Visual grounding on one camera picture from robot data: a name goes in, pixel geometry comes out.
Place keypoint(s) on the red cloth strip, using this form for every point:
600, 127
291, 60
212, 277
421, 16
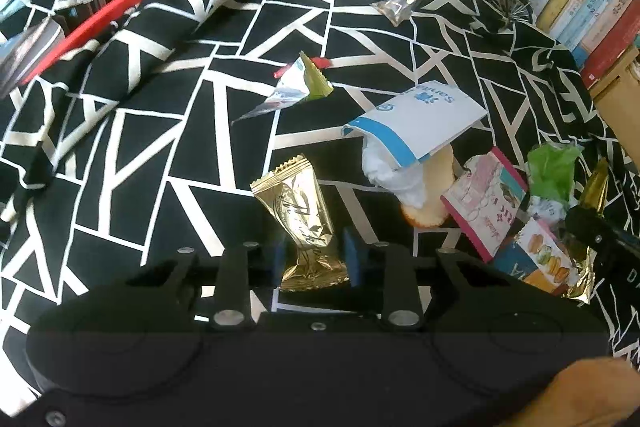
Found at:
100, 17

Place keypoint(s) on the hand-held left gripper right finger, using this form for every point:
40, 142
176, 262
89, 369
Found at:
352, 257

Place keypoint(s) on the macaron printed packet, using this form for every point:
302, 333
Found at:
540, 257

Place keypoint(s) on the black white patterned blanket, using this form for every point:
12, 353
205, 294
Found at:
150, 157

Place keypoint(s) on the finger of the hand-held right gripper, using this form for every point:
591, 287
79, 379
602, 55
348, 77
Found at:
595, 232

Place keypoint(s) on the crumpled white tissue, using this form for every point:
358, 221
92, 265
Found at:
390, 177

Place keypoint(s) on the clear plastic wrapper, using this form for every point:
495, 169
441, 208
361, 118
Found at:
400, 2

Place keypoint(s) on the person's right forearm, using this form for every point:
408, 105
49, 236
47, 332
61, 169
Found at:
595, 392

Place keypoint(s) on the gold foil snack wrapper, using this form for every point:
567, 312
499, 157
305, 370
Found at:
300, 212
597, 187

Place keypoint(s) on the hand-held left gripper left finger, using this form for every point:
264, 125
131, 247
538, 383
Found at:
277, 259

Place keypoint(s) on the round cracker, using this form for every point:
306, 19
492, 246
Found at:
430, 207

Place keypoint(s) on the wooden box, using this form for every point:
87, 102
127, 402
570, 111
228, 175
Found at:
620, 107

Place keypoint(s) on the glossy grey booklet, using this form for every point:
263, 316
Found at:
30, 57

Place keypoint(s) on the white blue tissue packet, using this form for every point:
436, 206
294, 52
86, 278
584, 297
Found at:
425, 122

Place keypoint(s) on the pink snack packet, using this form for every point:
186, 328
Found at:
480, 202

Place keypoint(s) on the silver green snack wrapper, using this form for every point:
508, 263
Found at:
292, 87

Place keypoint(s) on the green plastic wrapper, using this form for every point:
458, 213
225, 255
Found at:
550, 172

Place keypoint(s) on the red wrapper strip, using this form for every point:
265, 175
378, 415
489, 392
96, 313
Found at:
322, 62

